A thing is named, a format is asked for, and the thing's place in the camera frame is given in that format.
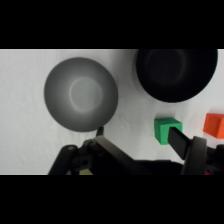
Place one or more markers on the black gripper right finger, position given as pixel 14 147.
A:
pixel 196 156

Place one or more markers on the green cube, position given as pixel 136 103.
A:
pixel 161 129

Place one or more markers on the red cube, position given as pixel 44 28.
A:
pixel 215 125

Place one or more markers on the black bowl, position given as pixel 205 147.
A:
pixel 175 75

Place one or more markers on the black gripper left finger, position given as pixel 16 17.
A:
pixel 100 156

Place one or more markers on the grey bowl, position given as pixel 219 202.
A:
pixel 81 95

